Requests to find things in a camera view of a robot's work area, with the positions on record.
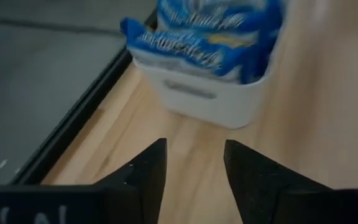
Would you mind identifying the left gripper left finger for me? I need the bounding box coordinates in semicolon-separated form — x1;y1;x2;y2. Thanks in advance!
0;138;168;224

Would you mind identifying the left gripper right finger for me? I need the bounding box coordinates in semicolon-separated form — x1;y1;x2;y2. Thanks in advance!
223;139;358;224

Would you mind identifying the white plastic bin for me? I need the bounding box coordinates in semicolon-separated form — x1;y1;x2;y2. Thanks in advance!
132;0;288;130

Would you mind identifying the blue Maruchan ramen pack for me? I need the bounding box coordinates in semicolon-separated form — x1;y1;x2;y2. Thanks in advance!
156;0;285;85
119;17;229;80

